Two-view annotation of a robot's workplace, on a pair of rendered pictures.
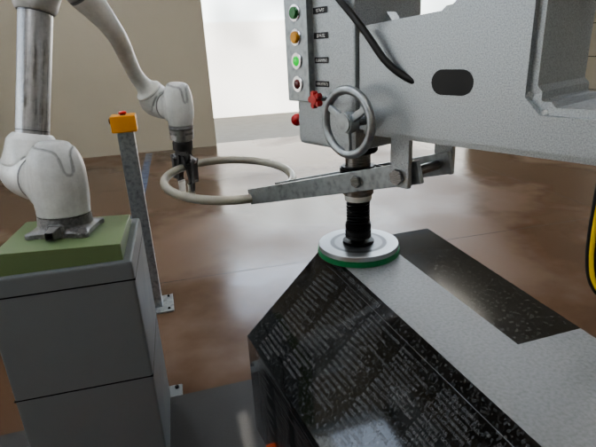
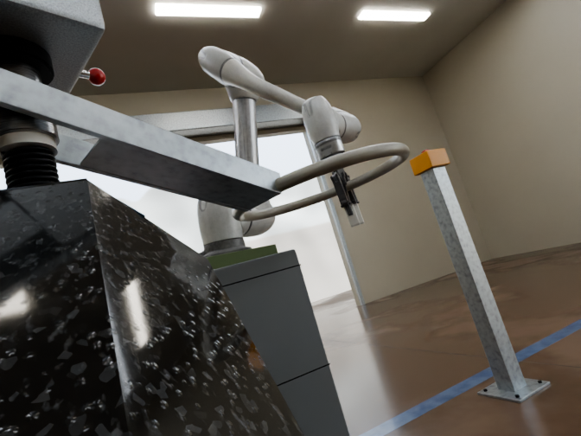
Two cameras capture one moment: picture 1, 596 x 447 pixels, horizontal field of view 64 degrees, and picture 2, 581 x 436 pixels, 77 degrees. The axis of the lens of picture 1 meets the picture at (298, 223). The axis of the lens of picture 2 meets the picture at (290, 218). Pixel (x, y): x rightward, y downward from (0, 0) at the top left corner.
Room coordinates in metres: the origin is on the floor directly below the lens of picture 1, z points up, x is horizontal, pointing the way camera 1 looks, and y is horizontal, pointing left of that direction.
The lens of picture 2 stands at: (1.42, -0.69, 0.70)
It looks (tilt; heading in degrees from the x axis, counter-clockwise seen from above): 9 degrees up; 80
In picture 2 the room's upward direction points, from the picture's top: 16 degrees counter-clockwise
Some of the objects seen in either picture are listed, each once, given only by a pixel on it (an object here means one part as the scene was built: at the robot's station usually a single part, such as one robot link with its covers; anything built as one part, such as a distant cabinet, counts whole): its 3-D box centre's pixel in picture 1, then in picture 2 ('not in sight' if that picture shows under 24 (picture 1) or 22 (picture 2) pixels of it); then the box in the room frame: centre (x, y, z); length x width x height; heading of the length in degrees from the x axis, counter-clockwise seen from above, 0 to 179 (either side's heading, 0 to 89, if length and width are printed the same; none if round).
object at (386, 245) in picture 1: (357, 243); not in sight; (1.18, -0.16, 0.84); 0.21 x 0.21 x 0.01
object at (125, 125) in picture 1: (140, 216); (467, 265); (2.41, 0.84, 0.54); 0.20 x 0.20 x 1.09; 15
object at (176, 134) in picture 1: (181, 132); (330, 150); (1.82, 0.42, 1.07); 0.09 x 0.09 x 0.06
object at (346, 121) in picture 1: (359, 120); not in sight; (1.01, -0.14, 1.20); 0.15 x 0.10 x 0.15; 38
